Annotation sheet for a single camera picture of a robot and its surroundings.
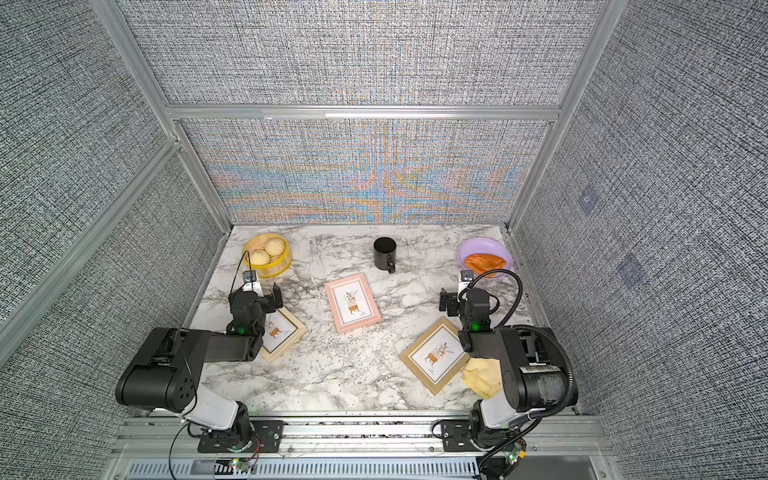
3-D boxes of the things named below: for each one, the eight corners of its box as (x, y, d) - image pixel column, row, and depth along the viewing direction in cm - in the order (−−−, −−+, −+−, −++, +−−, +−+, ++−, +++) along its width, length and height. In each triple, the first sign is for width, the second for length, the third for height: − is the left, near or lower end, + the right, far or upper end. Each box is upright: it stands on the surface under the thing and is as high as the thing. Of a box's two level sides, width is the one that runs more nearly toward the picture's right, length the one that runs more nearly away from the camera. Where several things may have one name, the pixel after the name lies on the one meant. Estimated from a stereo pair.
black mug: (373, 276, 107) (373, 260, 100) (374, 253, 114) (373, 236, 106) (396, 276, 107) (397, 260, 100) (395, 253, 114) (396, 236, 106)
